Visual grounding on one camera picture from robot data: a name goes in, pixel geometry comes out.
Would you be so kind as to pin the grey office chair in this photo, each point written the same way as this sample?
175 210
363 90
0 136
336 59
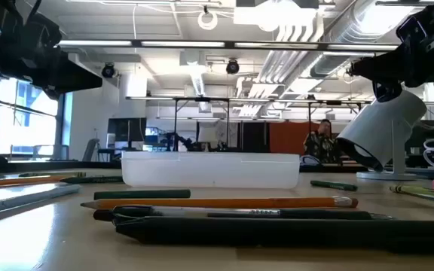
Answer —
90 150

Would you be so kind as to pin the translucent plastic supply box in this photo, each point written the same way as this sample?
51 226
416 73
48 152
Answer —
209 173

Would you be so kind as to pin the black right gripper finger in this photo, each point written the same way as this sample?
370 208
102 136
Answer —
382 67
377 92

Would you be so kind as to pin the black overhead frame bar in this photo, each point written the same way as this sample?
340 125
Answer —
230 44

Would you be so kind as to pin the dark green pen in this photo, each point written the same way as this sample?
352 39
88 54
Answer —
92 180

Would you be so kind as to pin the black background robot arm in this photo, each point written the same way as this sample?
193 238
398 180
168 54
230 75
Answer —
181 143

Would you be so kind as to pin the black partition panel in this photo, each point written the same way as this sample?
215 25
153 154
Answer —
254 137

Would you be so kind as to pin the black dome ceiling camera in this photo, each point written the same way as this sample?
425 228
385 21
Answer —
233 66
108 70

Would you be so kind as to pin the orange partition panel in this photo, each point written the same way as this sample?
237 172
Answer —
285 137

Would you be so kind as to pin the black computer monitor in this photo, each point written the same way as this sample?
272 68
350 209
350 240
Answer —
126 130

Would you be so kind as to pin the clear black ballpoint pen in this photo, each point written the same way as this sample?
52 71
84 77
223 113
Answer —
315 214

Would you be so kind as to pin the green marker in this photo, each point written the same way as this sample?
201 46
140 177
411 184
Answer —
334 185

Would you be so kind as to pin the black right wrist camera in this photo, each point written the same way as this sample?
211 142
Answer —
411 29

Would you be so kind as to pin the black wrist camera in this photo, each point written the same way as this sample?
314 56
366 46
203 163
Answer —
411 29
45 32

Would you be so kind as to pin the orange pencil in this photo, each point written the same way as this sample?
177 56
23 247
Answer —
13 182

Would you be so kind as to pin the person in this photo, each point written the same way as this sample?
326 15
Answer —
320 147

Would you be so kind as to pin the white ceiling pipe bundle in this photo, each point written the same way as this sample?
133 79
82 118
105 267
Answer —
277 64

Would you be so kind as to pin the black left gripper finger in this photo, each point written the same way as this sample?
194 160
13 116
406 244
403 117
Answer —
77 79

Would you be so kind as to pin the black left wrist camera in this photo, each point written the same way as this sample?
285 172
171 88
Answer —
45 32

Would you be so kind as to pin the white camera on stand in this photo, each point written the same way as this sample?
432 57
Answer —
382 128

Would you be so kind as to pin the yellow pencil with eraser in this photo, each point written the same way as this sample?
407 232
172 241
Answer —
220 203

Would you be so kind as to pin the thick black marker pen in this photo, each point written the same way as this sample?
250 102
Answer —
277 231

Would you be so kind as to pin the black background workstation frame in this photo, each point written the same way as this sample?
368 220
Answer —
202 99

